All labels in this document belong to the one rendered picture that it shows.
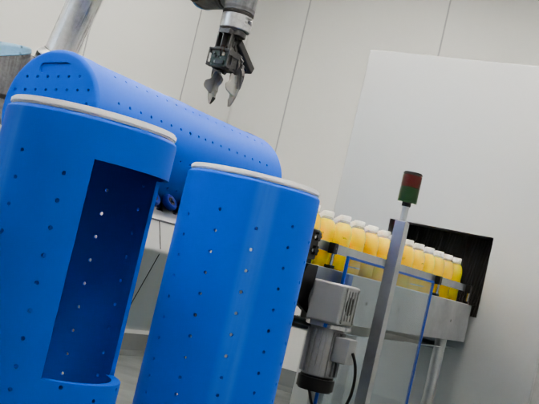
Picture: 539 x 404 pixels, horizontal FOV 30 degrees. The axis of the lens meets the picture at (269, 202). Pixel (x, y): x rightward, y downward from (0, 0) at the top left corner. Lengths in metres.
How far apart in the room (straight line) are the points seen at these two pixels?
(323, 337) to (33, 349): 1.55
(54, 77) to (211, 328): 0.72
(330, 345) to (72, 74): 1.18
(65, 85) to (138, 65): 4.82
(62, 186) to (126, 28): 5.47
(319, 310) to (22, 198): 1.56
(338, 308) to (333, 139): 4.77
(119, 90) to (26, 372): 0.94
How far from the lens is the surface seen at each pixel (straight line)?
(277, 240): 1.99
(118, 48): 6.95
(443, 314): 4.18
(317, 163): 7.68
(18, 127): 1.61
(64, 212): 1.55
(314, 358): 2.99
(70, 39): 3.44
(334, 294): 2.97
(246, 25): 2.87
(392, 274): 3.21
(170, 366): 2.01
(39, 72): 2.38
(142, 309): 2.59
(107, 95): 2.28
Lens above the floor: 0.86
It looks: 4 degrees up
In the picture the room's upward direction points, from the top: 13 degrees clockwise
